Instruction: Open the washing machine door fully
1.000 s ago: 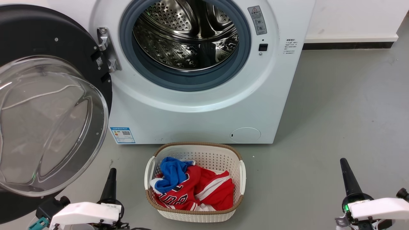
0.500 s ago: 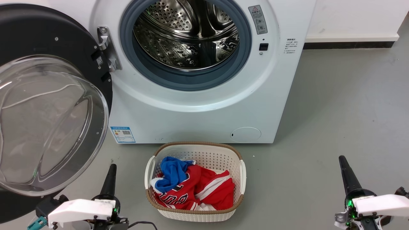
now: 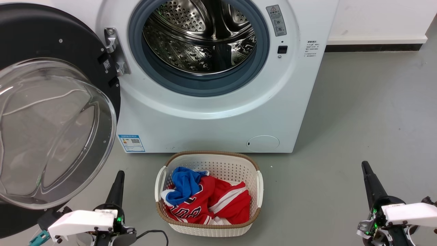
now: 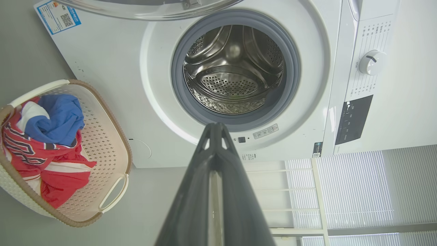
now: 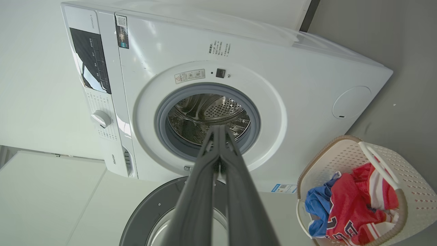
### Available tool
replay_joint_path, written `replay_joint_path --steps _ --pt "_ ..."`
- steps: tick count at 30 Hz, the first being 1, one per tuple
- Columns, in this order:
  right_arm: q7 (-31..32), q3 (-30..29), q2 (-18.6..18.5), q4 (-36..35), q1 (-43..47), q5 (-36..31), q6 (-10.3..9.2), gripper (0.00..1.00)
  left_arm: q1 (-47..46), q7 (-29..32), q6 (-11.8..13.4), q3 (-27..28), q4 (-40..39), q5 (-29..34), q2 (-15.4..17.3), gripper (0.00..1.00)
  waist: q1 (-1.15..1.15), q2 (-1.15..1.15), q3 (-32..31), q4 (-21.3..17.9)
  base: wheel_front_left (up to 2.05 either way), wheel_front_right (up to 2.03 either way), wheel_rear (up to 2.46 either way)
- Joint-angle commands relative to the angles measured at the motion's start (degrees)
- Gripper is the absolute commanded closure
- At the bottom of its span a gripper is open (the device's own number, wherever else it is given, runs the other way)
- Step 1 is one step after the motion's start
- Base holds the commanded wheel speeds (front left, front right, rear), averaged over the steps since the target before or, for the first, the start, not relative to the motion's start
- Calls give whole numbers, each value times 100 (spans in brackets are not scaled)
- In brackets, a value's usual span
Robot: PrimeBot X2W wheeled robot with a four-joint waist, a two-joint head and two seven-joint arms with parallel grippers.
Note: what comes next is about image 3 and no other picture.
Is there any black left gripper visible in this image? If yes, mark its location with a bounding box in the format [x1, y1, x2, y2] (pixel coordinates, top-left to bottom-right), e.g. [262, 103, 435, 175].
[92, 170, 137, 246]

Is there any white front-load washing machine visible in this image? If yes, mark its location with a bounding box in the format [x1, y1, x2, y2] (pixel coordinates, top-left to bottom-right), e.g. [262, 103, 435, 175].
[82, 0, 340, 153]

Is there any white plastic laundry basket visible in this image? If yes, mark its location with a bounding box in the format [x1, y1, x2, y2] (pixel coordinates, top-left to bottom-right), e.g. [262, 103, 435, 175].
[154, 151, 265, 237]

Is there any teal cable connector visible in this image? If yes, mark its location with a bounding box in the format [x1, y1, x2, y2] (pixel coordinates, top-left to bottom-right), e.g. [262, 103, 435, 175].
[29, 229, 51, 246]

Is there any round white filter cover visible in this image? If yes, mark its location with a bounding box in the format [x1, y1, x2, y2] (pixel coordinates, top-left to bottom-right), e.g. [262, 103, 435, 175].
[246, 135, 280, 153]

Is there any red basketball jersey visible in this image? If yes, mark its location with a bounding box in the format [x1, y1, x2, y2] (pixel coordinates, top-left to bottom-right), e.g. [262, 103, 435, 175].
[160, 175, 252, 225]

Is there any grey warning label sticker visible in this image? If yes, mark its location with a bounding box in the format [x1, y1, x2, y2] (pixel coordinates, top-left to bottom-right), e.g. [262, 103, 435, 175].
[266, 4, 287, 37]

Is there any black round glass washer door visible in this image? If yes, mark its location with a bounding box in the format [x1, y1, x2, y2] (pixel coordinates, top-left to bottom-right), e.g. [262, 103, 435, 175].
[0, 3, 122, 240]

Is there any small printed text sticker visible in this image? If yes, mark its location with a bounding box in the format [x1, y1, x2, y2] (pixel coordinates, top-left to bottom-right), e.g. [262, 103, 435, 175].
[305, 40, 320, 57]

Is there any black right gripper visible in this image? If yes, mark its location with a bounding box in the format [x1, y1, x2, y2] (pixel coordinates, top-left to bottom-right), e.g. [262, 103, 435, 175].
[356, 161, 416, 246]

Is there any blue cloth garment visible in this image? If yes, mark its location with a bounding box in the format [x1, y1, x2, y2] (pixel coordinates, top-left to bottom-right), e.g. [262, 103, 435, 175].
[166, 166, 210, 206]

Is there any white power cable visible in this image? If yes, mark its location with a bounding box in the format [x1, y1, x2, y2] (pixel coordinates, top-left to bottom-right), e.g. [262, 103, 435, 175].
[2, 89, 86, 117]

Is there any blue energy label sticker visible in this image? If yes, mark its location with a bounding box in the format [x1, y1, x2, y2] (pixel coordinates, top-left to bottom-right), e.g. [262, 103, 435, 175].
[118, 134, 146, 153]

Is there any grey metal door hinge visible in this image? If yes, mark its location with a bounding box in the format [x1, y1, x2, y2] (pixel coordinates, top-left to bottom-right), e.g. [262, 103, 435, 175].
[104, 27, 131, 77]

